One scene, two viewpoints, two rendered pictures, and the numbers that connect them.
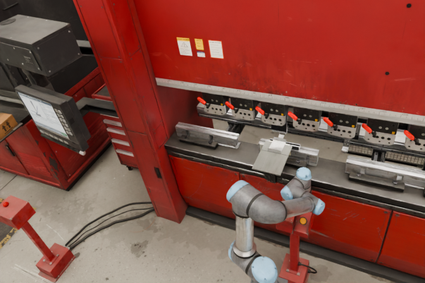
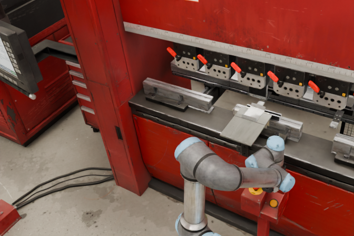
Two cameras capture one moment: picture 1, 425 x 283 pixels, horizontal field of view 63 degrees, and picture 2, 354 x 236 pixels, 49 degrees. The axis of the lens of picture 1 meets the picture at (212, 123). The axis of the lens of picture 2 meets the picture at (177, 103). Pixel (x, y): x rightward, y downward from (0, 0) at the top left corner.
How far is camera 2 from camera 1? 23 cm
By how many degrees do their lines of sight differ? 5
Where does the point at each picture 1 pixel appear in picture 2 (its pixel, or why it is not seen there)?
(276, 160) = (250, 128)
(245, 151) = (218, 117)
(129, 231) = (83, 197)
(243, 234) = (190, 202)
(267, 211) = (217, 174)
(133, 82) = (96, 22)
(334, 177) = (317, 157)
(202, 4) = not seen: outside the picture
